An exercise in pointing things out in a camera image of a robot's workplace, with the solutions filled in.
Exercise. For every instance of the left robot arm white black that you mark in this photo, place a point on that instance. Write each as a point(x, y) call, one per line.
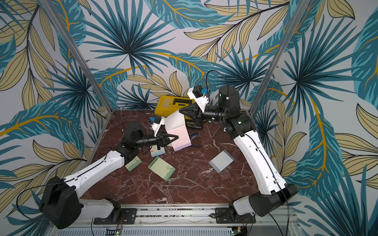
point(62, 203)

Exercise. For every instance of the pink memo pad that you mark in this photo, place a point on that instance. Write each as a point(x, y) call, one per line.
point(183, 140)

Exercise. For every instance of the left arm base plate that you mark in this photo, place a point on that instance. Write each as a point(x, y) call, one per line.
point(125, 216)

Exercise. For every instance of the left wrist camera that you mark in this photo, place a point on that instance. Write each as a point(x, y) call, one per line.
point(157, 122)

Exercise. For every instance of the grey white memo pad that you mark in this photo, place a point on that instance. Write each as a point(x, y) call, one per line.
point(221, 161)

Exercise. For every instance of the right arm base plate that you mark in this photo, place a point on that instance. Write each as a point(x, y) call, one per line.
point(225, 215)

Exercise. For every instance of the large green memo pad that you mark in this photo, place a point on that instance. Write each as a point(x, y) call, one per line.
point(162, 168)

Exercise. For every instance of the yellow black toolbox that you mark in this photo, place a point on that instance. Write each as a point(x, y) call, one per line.
point(167, 105)

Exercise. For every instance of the aluminium front rail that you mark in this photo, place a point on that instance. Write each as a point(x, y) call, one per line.
point(184, 220)

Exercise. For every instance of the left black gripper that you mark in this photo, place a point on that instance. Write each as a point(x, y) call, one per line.
point(162, 140)

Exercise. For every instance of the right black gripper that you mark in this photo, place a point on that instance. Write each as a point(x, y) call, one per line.
point(199, 109)

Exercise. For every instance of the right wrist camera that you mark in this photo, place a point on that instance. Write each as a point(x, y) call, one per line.
point(198, 94)

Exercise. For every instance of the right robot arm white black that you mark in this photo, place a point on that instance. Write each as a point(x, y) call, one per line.
point(274, 191)

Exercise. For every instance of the blue topped cream memo pad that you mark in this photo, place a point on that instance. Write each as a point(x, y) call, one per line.
point(156, 152)

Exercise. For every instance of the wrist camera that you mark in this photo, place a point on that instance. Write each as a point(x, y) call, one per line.
point(198, 94)
point(157, 122)

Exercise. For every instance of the blue handled pliers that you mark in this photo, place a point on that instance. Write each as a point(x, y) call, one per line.
point(196, 140)

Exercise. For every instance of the small green memo pad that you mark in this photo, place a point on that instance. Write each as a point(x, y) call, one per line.
point(133, 164)

